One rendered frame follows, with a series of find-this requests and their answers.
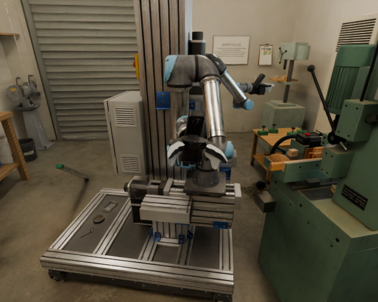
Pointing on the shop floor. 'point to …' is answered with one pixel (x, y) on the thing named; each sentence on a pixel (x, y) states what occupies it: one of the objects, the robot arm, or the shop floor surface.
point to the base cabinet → (318, 260)
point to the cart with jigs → (272, 134)
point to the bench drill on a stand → (291, 48)
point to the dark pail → (28, 148)
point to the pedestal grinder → (30, 111)
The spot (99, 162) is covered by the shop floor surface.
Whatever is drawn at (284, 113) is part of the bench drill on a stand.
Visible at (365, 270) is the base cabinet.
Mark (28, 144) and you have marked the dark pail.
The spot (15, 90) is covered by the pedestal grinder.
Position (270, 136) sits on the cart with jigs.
